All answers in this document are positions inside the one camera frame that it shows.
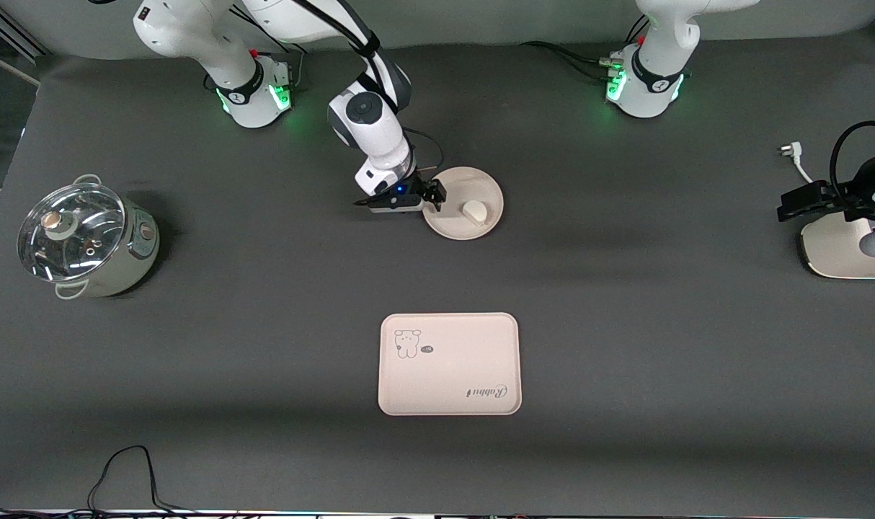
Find aluminium frame rail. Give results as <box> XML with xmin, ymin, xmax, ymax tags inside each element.
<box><xmin>0</xmin><ymin>0</ymin><xmax>49</xmax><ymax>62</ymax></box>

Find dark grey table mat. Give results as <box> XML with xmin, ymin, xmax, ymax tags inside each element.
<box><xmin>0</xmin><ymin>29</ymin><xmax>875</xmax><ymax>516</ymax></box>

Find beige rabbit print tray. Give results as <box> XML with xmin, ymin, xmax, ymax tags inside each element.
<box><xmin>378</xmin><ymin>312</ymin><xmax>523</xmax><ymax>417</ymax></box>

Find black base cables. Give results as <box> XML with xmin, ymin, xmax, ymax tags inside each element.
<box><xmin>520</xmin><ymin>16</ymin><xmax>651</xmax><ymax>80</ymax></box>
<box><xmin>249</xmin><ymin>11</ymin><xmax>314</xmax><ymax>91</ymax></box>

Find cream toaster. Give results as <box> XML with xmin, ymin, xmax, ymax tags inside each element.
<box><xmin>798</xmin><ymin>215</ymin><xmax>875</xmax><ymax>280</ymax></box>

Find thin black loose cable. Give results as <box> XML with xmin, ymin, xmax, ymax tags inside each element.
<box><xmin>0</xmin><ymin>445</ymin><xmax>197</xmax><ymax>519</ymax></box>

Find glass pot lid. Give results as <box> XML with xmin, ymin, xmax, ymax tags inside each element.
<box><xmin>17</xmin><ymin>184</ymin><xmax>127</xmax><ymax>282</ymax></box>

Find white toaster power cord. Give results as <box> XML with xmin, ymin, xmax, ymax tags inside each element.
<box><xmin>779</xmin><ymin>142</ymin><xmax>817</xmax><ymax>185</ymax></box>

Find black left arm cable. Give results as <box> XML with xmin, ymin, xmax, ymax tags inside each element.
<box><xmin>830</xmin><ymin>120</ymin><xmax>875</xmax><ymax>203</ymax></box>

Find cream electric cooking pot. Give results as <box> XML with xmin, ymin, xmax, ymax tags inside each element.
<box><xmin>17</xmin><ymin>174</ymin><xmax>161</xmax><ymax>300</ymax></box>

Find round beige plate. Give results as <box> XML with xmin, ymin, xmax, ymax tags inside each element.
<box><xmin>422</xmin><ymin>167</ymin><xmax>505</xmax><ymax>241</ymax></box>

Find black right base cables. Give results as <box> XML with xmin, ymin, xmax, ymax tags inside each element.
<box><xmin>249</xmin><ymin>11</ymin><xmax>314</xmax><ymax>91</ymax></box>

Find black left base cables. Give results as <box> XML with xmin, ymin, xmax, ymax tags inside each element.
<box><xmin>520</xmin><ymin>16</ymin><xmax>651</xmax><ymax>80</ymax></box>

